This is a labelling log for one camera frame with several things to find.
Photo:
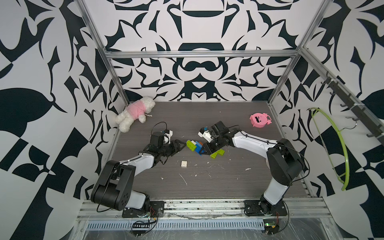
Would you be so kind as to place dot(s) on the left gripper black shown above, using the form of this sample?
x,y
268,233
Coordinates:
x,y
177,146

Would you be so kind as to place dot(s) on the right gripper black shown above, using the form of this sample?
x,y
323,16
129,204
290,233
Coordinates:
x,y
206,149

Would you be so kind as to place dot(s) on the dark blue lego brick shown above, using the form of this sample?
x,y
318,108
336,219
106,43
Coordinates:
x,y
197,147

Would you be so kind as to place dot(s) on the green L-shaped lego brick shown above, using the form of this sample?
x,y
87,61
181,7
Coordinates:
x,y
220,152

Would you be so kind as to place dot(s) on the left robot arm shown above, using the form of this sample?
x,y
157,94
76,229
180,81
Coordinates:
x,y
114,187

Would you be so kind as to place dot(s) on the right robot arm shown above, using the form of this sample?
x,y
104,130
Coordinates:
x,y
283,160

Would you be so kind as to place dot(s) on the white lego brick left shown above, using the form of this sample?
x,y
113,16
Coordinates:
x,y
184,164

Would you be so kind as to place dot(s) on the white plush toy pink shirt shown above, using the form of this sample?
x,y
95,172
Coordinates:
x,y
138,110

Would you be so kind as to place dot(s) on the pink alarm clock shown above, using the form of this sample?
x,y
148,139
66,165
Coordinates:
x,y
259,120

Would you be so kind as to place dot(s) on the green hoop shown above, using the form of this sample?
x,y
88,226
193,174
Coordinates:
x,y
335,144

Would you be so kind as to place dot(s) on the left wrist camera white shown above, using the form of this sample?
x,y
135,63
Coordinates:
x,y
167,136

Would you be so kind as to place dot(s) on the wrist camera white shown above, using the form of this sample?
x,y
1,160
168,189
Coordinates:
x,y
206,134
167,136

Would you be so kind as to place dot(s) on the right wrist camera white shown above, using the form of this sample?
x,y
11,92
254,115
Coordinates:
x,y
206,134

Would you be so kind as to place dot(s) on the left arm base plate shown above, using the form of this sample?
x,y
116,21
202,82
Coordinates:
x,y
149,209

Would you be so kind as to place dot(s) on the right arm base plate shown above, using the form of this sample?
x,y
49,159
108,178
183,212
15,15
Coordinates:
x,y
258,208

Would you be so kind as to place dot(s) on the aluminium front rail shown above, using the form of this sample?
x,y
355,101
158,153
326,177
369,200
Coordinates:
x,y
210,209

